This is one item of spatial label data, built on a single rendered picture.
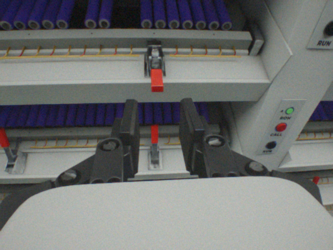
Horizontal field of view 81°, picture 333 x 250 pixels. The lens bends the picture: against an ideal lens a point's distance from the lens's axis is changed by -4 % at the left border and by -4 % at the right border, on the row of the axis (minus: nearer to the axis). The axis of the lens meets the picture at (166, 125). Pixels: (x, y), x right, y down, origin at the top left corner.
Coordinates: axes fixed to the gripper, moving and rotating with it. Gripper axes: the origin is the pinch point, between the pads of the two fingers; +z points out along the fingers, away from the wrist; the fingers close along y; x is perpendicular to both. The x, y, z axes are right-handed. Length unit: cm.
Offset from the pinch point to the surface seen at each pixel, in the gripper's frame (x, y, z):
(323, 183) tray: -39, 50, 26
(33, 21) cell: 4.4, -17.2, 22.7
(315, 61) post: 0.5, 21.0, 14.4
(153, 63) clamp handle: 0.3, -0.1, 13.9
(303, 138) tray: -19.3, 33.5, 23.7
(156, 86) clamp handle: -0.4, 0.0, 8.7
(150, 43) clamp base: 2.0, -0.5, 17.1
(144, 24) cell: 3.7, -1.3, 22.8
